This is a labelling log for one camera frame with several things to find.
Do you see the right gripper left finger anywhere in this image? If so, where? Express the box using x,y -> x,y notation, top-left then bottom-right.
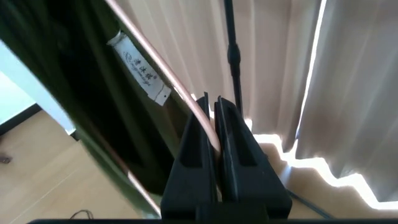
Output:
160,91 -> 219,220

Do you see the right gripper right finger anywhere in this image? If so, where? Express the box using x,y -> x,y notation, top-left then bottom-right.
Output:
213,95 -> 293,220

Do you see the pink clothes hanger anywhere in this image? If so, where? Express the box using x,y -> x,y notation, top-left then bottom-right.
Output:
104,0 -> 222,218

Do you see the green long-sleeved shirt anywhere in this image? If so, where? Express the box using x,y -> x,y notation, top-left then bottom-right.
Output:
0,0 -> 195,218

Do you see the black clothes rack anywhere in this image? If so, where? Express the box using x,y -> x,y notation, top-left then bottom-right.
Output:
223,0 -> 335,220

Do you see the beige curtain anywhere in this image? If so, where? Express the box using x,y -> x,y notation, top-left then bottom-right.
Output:
116,0 -> 398,203

